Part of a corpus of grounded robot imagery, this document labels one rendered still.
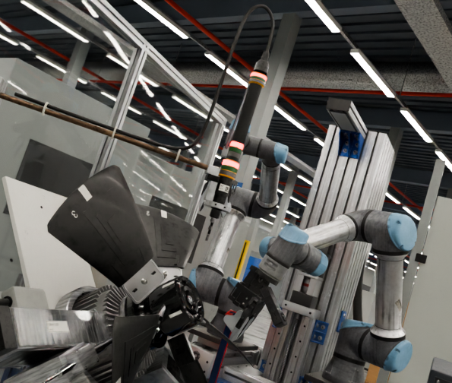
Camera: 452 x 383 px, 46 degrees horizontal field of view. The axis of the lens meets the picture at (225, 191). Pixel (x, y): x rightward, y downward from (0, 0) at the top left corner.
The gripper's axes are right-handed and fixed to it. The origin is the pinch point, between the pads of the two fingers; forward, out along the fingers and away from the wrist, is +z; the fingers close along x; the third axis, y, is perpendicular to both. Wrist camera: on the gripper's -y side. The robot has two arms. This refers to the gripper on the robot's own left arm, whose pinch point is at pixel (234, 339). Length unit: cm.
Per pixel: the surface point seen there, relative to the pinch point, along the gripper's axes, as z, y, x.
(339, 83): -340, 352, -855
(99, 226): -12, 23, 50
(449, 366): -27, -48, -14
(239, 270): 46, 199, -538
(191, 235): -17.4, 23.4, 11.0
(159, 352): 9.6, 8.0, 20.6
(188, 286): -9.5, 7.5, 30.0
